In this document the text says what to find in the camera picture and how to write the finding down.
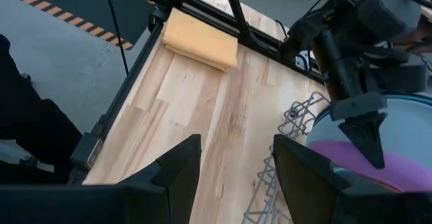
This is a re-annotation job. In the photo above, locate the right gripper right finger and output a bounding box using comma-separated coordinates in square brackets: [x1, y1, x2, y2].
[271, 134, 352, 224]

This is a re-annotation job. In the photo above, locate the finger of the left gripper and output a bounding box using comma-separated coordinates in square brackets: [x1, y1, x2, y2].
[337, 111, 388, 170]

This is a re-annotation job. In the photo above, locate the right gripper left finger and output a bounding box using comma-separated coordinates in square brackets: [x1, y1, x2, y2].
[117, 134, 203, 224]

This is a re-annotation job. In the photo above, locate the purple plate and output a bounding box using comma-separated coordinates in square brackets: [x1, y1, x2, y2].
[306, 139, 432, 194]

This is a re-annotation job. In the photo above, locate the light blue plate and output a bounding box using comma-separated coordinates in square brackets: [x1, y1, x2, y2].
[304, 94, 432, 184]

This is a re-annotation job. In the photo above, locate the grey wire dish rack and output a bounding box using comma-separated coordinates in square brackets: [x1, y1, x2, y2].
[240, 91, 331, 224]

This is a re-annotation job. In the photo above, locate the person's leg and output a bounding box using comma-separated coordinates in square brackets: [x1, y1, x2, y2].
[0, 34, 83, 186]

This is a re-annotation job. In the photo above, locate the yellow folded cloth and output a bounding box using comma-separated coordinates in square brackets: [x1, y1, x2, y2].
[162, 7, 239, 73]

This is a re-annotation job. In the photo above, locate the black mat with striped edge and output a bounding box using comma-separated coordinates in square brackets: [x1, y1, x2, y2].
[0, 0, 159, 51]

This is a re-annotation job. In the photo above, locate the black bracket box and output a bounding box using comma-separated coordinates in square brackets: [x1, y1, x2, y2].
[70, 132, 104, 170]

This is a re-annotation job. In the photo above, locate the thin black cable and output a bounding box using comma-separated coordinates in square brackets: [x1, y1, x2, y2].
[102, 0, 130, 76]

